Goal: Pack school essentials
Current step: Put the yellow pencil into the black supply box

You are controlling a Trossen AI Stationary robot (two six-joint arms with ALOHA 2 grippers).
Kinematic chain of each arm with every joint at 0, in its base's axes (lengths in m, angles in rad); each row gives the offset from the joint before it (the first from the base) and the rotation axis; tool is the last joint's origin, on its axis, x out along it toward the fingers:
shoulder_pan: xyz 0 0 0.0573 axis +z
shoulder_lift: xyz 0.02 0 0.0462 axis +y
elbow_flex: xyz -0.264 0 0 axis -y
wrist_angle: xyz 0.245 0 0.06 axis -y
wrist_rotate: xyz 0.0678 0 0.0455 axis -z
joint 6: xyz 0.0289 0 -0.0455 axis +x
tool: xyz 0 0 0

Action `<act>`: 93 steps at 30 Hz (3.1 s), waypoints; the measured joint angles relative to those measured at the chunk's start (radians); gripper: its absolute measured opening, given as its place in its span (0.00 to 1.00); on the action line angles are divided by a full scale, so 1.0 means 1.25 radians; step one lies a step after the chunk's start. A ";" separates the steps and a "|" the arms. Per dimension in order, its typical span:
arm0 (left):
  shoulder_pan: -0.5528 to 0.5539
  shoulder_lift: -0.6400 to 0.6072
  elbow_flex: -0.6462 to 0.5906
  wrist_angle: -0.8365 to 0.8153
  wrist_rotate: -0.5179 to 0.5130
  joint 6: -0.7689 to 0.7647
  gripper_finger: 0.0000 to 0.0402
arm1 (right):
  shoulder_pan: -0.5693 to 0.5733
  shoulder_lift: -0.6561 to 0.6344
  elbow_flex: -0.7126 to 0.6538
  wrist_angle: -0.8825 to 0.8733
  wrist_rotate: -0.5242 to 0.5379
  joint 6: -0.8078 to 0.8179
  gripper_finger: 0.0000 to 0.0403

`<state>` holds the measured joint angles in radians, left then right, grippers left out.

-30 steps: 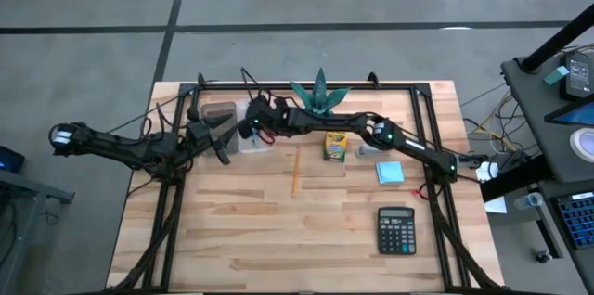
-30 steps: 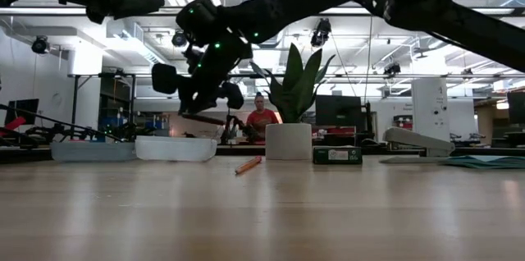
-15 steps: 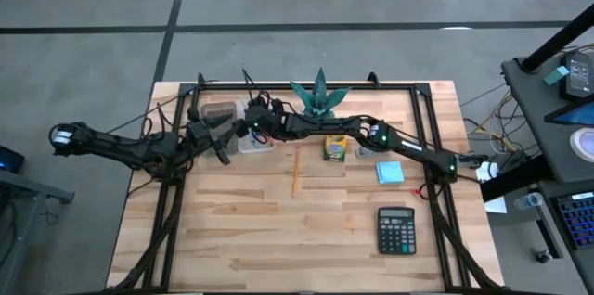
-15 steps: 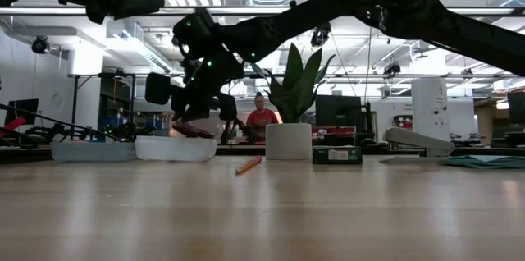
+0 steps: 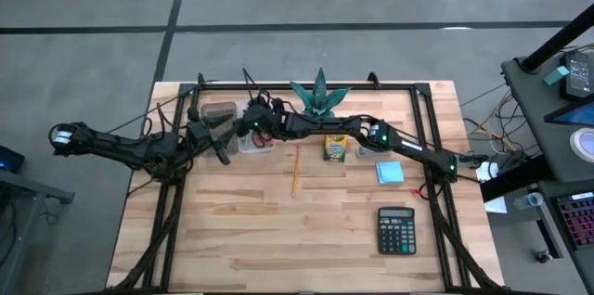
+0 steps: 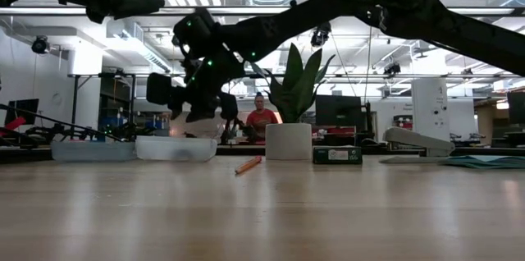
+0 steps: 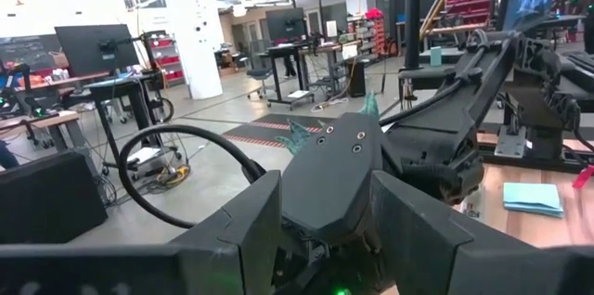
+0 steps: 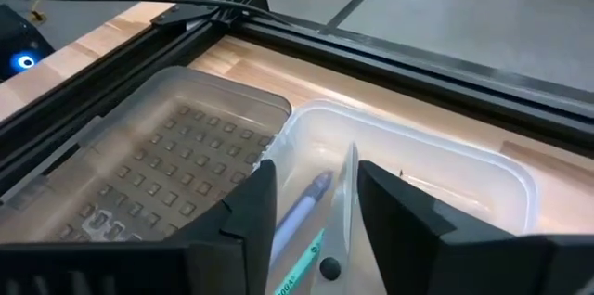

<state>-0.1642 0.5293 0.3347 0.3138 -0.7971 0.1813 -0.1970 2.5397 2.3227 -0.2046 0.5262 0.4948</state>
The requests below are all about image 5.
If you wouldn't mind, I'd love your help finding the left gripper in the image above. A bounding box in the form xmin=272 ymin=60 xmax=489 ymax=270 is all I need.
xmin=187 ymin=107 xmax=239 ymax=167

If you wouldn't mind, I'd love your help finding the clear plastic box lid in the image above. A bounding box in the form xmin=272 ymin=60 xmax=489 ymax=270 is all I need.
xmin=200 ymin=101 xmax=239 ymax=159

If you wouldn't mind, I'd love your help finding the yellow green crayon box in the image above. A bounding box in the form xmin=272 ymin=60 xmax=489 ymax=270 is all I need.
xmin=322 ymin=134 xmax=349 ymax=163

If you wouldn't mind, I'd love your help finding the blue sticky note pad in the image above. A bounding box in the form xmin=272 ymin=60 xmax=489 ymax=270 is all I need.
xmin=374 ymin=160 xmax=406 ymax=186

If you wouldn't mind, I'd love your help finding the clear plastic storage box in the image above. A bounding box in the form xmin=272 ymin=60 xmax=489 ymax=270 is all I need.
xmin=235 ymin=96 xmax=277 ymax=155

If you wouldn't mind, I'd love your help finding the artificial plant in white pot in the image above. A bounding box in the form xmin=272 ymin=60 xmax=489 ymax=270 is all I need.
xmin=289 ymin=67 xmax=351 ymax=121

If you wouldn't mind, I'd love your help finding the orange pencil with pink eraser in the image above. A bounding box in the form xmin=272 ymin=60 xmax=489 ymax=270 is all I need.
xmin=291 ymin=144 xmax=303 ymax=200

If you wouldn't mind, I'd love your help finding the grey stapler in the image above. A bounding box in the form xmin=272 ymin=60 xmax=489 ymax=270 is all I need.
xmin=355 ymin=145 xmax=392 ymax=160

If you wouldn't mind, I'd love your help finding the black desk calculator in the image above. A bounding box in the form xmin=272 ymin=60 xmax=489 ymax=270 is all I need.
xmin=376 ymin=206 xmax=418 ymax=256

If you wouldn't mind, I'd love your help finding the grey metal table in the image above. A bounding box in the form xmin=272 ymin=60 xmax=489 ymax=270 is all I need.
xmin=0 ymin=169 xmax=76 ymax=295

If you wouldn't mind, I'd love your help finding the dark device with blue light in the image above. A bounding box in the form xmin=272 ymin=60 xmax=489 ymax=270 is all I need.
xmin=0 ymin=146 xmax=26 ymax=175

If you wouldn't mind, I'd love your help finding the white paper sheet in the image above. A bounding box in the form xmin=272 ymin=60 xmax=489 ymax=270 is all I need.
xmin=484 ymin=195 xmax=509 ymax=215

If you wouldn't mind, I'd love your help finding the black side desk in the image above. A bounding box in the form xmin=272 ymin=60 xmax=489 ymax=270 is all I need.
xmin=499 ymin=51 xmax=594 ymax=186

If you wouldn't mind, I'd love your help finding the clear water bottle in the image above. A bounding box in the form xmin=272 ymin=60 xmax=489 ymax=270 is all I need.
xmin=512 ymin=191 xmax=545 ymax=211

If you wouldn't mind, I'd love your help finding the small teal box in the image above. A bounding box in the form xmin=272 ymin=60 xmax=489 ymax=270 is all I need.
xmin=543 ymin=65 xmax=571 ymax=86

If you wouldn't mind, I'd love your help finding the black slanted pole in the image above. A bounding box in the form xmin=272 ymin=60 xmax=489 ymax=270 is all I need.
xmin=518 ymin=2 xmax=594 ymax=74

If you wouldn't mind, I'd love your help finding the grey keyboard desk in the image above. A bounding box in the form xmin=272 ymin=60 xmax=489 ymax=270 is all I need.
xmin=536 ymin=178 xmax=594 ymax=295

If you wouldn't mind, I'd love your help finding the tablet with blue screen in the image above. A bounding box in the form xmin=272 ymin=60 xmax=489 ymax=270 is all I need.
xmin=543 ymin=99 xmax=594 ymax=127

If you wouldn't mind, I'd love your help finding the black power adapter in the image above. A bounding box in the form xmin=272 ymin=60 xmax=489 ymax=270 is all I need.
xmin=559 ymin=51 xmax=594 ymax=99

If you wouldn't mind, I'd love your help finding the backlit keyboard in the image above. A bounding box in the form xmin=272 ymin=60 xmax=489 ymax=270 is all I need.
xmin=555 ymin=190 xmax=594 ymax=251

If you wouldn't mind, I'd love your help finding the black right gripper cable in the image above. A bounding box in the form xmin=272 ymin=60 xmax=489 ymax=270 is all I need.
xmin=240 ymin=67 xmax=285 ymax=111

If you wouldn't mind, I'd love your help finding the yellow and black cable bundle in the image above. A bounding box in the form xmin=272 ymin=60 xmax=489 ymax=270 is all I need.
xmin=460 ymin=82 xmax=529 ymax=148

